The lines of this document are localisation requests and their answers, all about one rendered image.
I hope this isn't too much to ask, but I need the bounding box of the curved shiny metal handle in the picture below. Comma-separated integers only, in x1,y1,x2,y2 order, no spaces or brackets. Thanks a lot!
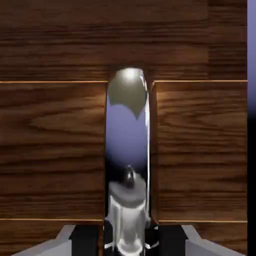
104,67,160,256

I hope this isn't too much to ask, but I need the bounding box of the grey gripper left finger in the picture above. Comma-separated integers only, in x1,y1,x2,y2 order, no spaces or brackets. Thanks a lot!
10,224,105,256

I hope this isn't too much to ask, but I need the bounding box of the dark wood cabinet door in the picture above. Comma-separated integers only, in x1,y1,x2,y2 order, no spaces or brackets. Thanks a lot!
0,79,249,224

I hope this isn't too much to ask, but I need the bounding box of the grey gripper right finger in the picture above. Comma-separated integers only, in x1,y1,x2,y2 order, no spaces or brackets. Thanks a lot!
148,224,247,256

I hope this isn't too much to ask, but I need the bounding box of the dark wood cabinet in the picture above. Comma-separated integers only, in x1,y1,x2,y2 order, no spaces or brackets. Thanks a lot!
0,0,249,256

